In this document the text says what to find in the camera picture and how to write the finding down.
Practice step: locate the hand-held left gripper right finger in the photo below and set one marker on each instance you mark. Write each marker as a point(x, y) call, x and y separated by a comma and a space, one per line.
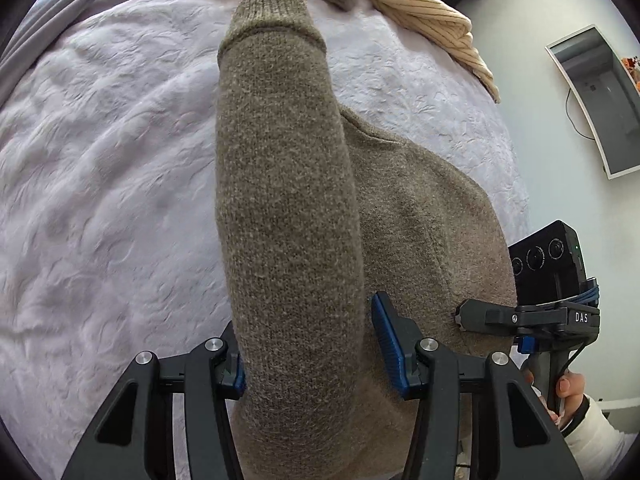
point(387, 340)

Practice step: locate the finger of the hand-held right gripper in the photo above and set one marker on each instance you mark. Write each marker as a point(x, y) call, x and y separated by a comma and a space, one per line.
point(482, 316)

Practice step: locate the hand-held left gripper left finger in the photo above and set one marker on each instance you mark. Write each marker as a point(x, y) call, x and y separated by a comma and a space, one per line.
point(239, 375)

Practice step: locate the brown knit sweater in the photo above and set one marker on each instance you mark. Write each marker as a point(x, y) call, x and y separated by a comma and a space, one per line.
point(285, 185)

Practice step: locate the person's right forearm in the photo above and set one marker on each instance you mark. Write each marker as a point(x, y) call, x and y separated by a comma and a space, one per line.
point(597, 440)

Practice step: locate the person's right hand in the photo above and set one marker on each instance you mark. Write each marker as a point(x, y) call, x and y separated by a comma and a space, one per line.
point(570, 390)

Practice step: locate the white framed mirror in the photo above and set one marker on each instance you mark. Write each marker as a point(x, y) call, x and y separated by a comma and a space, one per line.
point(597, 100)

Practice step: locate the orange decoration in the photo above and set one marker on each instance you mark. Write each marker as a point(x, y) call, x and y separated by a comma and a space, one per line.
point(631, 67)

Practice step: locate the lilac fleece bed blanket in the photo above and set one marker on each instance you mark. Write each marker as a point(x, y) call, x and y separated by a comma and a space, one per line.
point(110, 185)

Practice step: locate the grey duvet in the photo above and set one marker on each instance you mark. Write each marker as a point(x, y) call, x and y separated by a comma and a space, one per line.
point(45, 15)

